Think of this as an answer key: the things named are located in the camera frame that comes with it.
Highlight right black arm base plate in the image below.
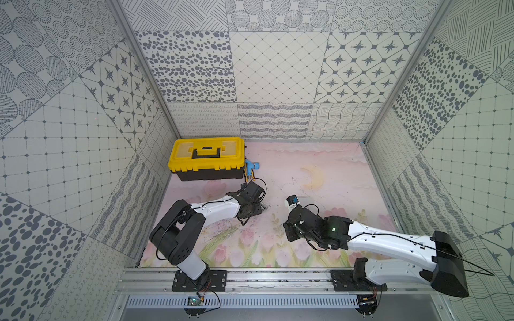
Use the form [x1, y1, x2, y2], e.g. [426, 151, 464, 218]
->
[330, 270, 388, 292]

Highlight yellow black toolbox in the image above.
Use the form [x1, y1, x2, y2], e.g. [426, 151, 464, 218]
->
[168, 137, 246, 181]

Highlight aluminium mounting rail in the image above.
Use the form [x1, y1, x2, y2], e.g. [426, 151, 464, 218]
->
[114, 267, 444, 296]

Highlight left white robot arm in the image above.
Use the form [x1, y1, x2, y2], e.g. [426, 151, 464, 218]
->
[149, 179, 267, 285]

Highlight blue yellow hand tool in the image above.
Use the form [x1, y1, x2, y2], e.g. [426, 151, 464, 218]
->
[245, 159, 260, 180]

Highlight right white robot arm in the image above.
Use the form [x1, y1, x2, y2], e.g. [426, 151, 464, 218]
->
[283, 199, 469, 298]

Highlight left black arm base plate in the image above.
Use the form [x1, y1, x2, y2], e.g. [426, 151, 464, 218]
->
[172, 269, 228, 292]

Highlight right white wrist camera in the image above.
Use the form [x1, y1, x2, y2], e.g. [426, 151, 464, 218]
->
[285, 195, 299, 207]

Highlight white slotted cable duct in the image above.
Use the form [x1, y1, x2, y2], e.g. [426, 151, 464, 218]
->
[126, 294, 359, 309]

